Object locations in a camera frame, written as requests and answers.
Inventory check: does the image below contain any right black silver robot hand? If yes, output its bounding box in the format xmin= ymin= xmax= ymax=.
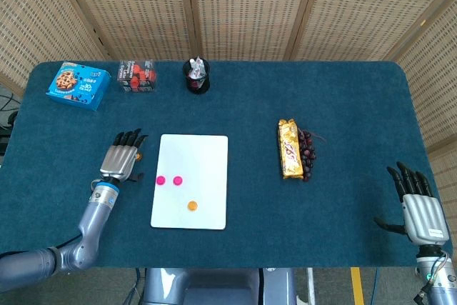
xmin=373 ymin=161 xmax=450 ymax=247

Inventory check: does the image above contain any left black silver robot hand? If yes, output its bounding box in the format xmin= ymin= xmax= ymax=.
xmin=99 ymin=128 xmax=149 ymax=183

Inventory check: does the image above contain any white magnetic board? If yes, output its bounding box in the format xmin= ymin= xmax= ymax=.
xmin=150 ymin=134 xmax=229 ymax=231

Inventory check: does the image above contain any blue cookie box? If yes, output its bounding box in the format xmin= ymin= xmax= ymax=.
xmin=45 ymin=61 xmax=112 ymax=112

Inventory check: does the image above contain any red and black box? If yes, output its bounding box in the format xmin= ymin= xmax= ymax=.
xmin=117 ymin=59 xmax=159 ymax=94

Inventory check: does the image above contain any yellow floor tape strip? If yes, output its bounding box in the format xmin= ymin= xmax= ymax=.
xmin=351 ymin=267 xmax=365 ymax=305

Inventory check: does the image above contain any black mesh pen holder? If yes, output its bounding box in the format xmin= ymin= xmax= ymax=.
xmin=182 ymin=57 xmax=211 ymax=95

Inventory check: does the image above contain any crumpled clear plastic packet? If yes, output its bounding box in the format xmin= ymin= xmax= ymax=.
xmin=191 ymin=57 xmax=208 ymax=81

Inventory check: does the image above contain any dark red grape bunch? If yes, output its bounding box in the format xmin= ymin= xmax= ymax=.
xmin=298 ymin=129 xmax=328 ymax=181

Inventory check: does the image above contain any white table leg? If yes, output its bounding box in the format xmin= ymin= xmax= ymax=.
xmin=306 ymin=267 xmax=317 ymax=305

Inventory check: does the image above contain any blue felt table mat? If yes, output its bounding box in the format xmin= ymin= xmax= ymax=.
xmin=0 ymin=61 xmax=453 ymax=269

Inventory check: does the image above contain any gold biscuit package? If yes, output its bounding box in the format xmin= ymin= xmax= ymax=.
xmin=278 ymin=118 xmax=305 ymax=180

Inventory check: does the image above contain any grey robot torso base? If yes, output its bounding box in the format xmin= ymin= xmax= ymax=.
xmin=141 ymin=267 xmax=299 ymax=305

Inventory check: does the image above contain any woven bamboo folding screen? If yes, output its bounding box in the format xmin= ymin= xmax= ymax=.
xmin=0 ymin=0 xmax=457 ymax=158

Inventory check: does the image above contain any blue cable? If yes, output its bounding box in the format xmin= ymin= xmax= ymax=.
xmin=369 ymin=267 xmax=380 ymax=305

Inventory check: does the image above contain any black cable bundle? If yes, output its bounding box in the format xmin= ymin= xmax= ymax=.
xmin=0 ymin=92 xmax=21 ymax=133

